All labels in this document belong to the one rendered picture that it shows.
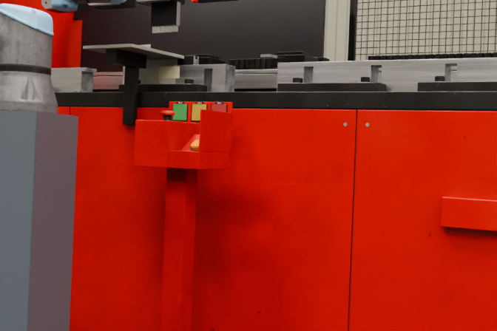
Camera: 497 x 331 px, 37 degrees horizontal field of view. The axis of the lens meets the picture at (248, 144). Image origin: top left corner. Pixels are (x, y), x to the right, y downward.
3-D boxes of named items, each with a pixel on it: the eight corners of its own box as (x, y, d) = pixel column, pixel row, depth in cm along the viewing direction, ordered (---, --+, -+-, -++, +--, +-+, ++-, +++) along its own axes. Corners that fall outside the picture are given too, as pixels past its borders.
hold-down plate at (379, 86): (276, 93, 209) (276, 83, 209) (285, 95, 214) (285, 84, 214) (379, 93, 194) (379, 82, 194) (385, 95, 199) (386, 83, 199)
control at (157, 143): (133, 165, 194) (136, 97, 194) (167, 165, 208) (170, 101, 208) (199, 169, 184) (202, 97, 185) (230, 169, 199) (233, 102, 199)
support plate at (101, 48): (82, 49, 218) (83, 45, 218) (137, 60, 241) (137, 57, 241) (132, 46, 210) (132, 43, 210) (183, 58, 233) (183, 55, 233)
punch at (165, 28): (150, 32, 240) (151, 3, 240) (154, 33, 242) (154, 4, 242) (175, 31, 235) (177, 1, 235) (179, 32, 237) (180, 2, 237)
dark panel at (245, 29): (78, 100, 321) (83, -2, 321) (81, 100, 323) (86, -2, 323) (319, 100, 266) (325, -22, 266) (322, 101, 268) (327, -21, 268)
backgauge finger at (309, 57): (248, 60, 227) (248, 44, 227) (285, 70, 250) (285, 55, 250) (282, 60, 221) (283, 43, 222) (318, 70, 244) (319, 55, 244)
